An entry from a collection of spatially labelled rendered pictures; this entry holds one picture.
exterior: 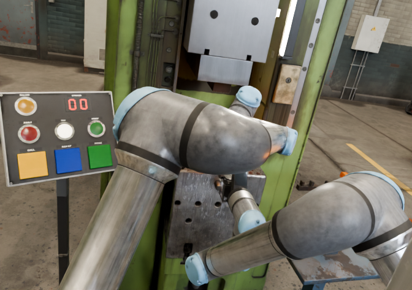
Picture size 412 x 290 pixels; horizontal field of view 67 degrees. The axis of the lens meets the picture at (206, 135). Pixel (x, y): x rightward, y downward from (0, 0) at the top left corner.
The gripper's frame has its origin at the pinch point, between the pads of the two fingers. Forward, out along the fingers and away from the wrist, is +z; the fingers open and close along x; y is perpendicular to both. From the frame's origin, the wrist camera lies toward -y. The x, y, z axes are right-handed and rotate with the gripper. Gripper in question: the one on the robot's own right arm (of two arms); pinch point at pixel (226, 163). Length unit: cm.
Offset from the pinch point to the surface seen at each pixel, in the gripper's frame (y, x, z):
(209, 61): -32.9, -8.5, 16.4
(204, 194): 20.2, -3.5, 11.5
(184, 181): 14.5, -12.4, 11.4
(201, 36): -41.2, -12.6, 16.3
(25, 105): -15, -66, 1
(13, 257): 100, -99, 62
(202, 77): -26.8, -10.3, 16.6
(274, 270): 102, 62, 51
